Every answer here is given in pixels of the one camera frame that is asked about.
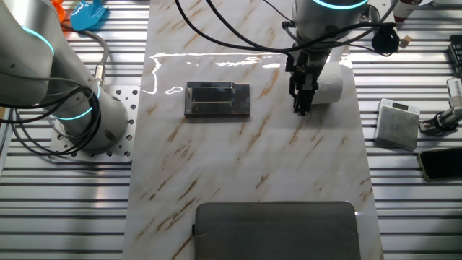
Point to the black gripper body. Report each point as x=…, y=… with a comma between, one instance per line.
x=307, y=66

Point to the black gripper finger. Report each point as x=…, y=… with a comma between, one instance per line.
x=309, y=99
x=296, y=97

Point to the white toilet paper roll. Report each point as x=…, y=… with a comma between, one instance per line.
x=330, y=85

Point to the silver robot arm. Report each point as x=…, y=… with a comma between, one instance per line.
x=29, y=65

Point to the chrome paper roll shelf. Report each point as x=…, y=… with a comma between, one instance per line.
x=216, y=99

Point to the marble pattern mat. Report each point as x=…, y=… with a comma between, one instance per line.
x=234, y=162

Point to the silver digital kitchen scale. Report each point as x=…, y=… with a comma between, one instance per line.
x=397, y=126

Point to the small wooden block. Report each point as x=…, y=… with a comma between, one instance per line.
x=405, y=41

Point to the red and white can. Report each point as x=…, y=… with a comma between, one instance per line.
x=404, y=11

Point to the grey fabric laptop sleeve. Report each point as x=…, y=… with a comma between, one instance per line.
x=278, y=231

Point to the black smartphone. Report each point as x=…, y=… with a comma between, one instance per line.
x=442, y=164

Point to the blue toy shovel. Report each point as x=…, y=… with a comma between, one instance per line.
x=86, y=14

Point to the camera clamp stand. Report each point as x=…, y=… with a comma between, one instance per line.
x=442, y=121

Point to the silver box camera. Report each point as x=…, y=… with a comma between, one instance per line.
x=455, y=92

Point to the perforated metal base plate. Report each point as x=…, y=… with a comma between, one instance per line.
x=126, y=119

